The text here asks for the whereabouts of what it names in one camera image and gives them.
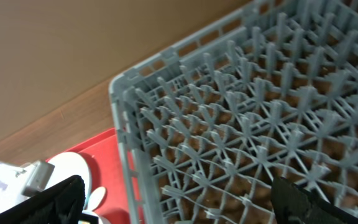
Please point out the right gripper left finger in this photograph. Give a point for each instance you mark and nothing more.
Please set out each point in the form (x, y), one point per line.
(61, 204)

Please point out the white plastic spoon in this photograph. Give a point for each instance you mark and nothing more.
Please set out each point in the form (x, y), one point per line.
(96, 198)

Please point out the light blue bowl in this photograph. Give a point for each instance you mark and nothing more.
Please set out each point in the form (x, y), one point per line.
(88, 217)

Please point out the light blue plate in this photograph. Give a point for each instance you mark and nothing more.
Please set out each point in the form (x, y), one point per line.
(67, 164)

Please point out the red serving tray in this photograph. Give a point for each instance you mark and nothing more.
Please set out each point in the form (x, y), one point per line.
(102, 155)

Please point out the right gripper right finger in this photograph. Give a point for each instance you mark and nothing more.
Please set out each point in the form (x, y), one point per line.
(293, 204)

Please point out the grey dishwasher rack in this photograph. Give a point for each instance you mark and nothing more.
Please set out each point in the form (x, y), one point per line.
(270, 90)

